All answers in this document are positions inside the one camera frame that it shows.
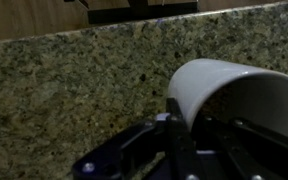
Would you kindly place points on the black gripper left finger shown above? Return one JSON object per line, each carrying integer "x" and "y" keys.
{"x": 180, "y": 146}

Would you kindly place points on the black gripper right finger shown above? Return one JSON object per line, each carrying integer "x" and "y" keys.
{"x": 250, "y": 150}

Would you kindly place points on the white ceramic mug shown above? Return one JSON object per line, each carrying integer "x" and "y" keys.
{"x": 204, "y": 80}

